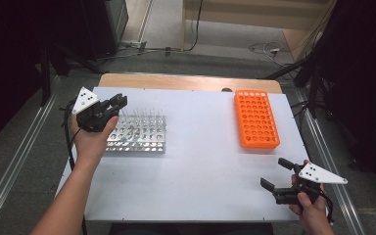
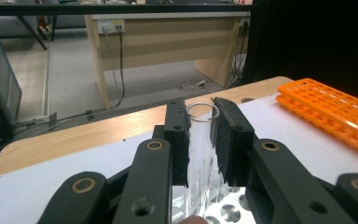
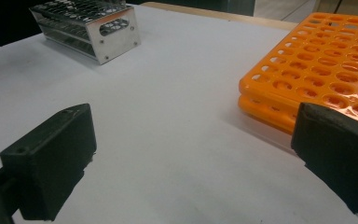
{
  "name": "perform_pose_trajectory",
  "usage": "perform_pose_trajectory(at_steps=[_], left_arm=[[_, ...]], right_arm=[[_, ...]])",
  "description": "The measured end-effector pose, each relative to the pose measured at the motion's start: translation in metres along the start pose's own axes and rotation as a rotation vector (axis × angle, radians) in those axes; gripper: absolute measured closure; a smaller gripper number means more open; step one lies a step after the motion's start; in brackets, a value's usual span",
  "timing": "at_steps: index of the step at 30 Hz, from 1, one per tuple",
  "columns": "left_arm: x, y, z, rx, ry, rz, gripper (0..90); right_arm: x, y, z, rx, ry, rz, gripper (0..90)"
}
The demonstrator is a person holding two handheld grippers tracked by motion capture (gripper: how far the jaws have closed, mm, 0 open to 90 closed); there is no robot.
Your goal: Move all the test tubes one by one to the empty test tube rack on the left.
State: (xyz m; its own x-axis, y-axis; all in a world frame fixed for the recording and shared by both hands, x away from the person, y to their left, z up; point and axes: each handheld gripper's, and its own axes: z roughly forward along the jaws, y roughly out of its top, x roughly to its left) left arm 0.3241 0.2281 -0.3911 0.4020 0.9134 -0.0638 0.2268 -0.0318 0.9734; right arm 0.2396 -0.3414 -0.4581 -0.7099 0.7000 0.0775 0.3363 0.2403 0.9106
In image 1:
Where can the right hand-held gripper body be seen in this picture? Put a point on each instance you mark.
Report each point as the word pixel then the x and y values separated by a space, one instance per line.
pixel 313 176

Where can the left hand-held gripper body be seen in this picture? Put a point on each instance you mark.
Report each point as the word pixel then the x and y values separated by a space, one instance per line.
pixel 91 114

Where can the clear glass test tube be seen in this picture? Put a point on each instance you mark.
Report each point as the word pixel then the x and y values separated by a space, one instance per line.
pixel 159 113
pixel 143 113
pixel 134 113
pixel 126 114
pixel 151 113

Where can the clear tube rack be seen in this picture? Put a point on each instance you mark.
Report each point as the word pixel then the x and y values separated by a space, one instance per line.
pixel 140 137

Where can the orange plastic test tube rack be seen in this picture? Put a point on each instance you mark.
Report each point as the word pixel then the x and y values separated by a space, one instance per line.
pixel 256 120

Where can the person's left hand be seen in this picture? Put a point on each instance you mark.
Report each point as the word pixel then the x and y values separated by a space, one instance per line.
pixel 89 147

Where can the person's right hand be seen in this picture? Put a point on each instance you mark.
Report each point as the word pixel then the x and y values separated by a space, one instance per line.
pixel 311 213

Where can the light wooden table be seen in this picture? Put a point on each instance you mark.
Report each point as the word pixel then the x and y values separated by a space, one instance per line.
pixel 176 81

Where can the black metal stand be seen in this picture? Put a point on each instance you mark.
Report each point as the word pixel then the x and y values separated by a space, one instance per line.
pixel 45 71
pixel 313 84

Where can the dark cabinet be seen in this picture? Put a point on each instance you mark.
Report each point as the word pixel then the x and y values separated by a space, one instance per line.
pixel 111 26

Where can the white work board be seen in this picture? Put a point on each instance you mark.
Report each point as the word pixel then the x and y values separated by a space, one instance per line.
pixel 192 179

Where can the person's dark clothing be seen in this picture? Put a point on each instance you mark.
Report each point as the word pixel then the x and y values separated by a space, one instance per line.
pixel 189 229

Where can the dark table grommet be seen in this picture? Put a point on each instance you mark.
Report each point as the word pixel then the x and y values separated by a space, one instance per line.
pixel 226 90

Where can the black curtain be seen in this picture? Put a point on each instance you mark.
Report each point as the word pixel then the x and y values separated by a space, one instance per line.
pixel 9 65
pixel 365 81

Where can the aluminium floor rail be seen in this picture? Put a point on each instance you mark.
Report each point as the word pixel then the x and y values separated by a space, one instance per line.
pixel 316 130
pixel 19 153

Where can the light wooden frame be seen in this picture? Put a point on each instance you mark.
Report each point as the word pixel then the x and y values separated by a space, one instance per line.
pixel 258 16

